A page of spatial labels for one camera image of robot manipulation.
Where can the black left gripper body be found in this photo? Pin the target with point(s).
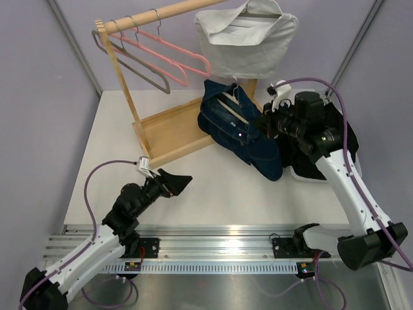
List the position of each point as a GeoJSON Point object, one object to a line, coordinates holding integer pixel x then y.
{"type": "Point", "coordinates": [156, 184]}

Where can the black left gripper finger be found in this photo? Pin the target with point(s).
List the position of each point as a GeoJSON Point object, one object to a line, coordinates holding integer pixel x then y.
{"type": "Point", "coordinates": [164, 176]}
{"type": "Point", "coordinates": [176, 183]}

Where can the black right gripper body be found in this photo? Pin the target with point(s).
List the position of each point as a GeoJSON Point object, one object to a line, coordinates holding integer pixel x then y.
{"type": "Point", "coordinates": [273, 124]}

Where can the dark blue garment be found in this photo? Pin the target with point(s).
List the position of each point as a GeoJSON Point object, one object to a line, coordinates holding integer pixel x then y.
{"type": "Point", "coordinates": [227, 115]}

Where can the black garment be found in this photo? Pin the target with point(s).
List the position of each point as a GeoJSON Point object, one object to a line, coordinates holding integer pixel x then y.
{"type": "Point", "coordinates": [307, 132]}

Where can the white garment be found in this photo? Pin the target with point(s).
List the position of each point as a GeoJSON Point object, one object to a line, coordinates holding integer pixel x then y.
{"type": "Point", "coordinates": [245, 47]}

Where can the pink hanger with black garment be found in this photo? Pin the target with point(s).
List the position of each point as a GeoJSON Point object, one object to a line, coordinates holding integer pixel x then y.
{"type": "Point", "coordinates": [160, 40]}

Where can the grey hanger with white garment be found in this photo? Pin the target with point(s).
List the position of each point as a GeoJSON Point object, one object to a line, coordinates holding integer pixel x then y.
{"type": "Point", "coordinates": [246, 13]}

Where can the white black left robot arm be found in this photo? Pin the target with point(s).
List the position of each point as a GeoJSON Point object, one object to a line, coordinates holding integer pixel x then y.
{"type": "Point", "coordinates": [116, 236]}

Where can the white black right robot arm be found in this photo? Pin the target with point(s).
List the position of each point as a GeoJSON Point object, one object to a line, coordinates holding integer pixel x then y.
{"type": "Point", "coordinates": [374, 236]}

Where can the wooden clothes rack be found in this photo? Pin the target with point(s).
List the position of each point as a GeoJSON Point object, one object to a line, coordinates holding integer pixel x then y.
{"type": "Point", "coordinates": [170, 134]}

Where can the white plastic basket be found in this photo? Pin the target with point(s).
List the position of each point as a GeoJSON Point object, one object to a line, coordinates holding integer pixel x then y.
{"type": "Point", "coordinates": [304, 179]}

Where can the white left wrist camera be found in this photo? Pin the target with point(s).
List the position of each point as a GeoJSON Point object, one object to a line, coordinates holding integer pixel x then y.
{"type": "Point", "coordinates": [142, 166]}

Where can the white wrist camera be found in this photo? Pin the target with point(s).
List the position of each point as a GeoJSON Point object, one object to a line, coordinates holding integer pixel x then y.
{"type": "Point", "coordinates": [280, 91]}
{"type": "Point", "coordinates": [142, 166]}

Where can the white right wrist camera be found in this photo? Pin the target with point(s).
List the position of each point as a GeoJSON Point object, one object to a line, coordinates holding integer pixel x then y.
{"type": "Point", "coordinates": [280, 91]}

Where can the aluminium mounting rail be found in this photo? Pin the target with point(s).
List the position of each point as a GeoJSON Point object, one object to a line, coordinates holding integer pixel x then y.
{"type": "Point", "coordinates": [194, 243]}

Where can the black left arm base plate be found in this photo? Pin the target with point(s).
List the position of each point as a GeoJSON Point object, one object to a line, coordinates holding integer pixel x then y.
{"type": "Point", "coordinates": [148, 248]}

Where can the white slotted cable duct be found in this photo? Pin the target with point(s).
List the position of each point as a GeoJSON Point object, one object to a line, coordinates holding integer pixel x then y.
{"type": "Point", "coordinates": [202, 268]}

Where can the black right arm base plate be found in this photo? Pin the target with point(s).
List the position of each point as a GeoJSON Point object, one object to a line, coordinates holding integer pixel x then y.
{"type": "Point", "coordinates": [285, 248]}

